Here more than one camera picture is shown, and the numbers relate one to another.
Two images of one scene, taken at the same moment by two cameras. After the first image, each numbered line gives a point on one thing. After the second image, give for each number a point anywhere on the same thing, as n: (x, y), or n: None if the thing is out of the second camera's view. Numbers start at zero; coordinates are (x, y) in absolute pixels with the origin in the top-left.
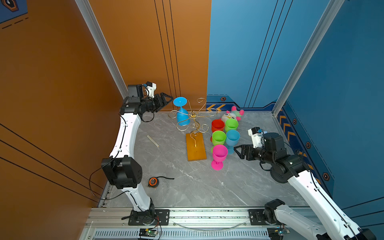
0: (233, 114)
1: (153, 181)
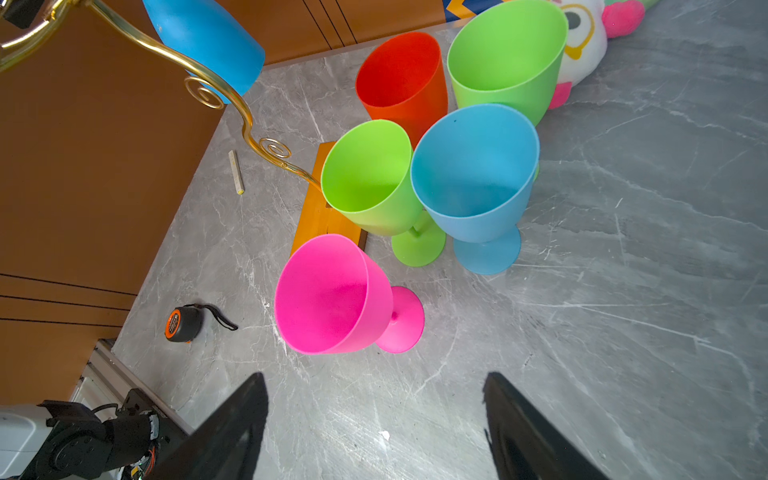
0: (590, 24)
1: (184, 322)
